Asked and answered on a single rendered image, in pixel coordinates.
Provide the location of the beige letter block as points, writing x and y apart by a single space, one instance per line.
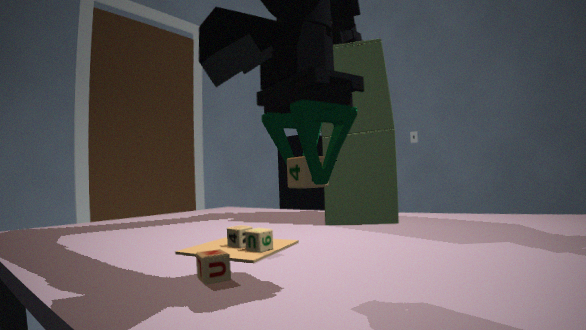
213 266
259 240
298 173
236 236

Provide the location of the tan flat mat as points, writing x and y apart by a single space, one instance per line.
238 254

